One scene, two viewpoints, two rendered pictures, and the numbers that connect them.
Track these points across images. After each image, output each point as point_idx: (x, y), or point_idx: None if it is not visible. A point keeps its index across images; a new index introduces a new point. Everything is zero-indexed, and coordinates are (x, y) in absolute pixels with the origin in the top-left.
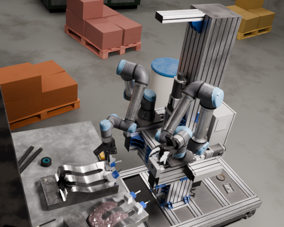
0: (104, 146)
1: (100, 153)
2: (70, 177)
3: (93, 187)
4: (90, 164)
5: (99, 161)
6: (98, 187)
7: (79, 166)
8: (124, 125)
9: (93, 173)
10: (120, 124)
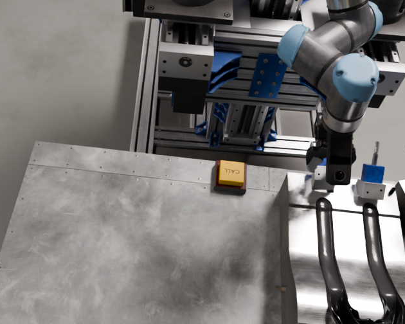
0: (351, 139)
1: (224, 175)
2: (359, 300)
3: (386, 251)
4: (244, 222)
5: (243, 195)
6: (390, 237)
7: (242, 258)
8: (363, 31)
9: (328, 229)
10: (353, 37)
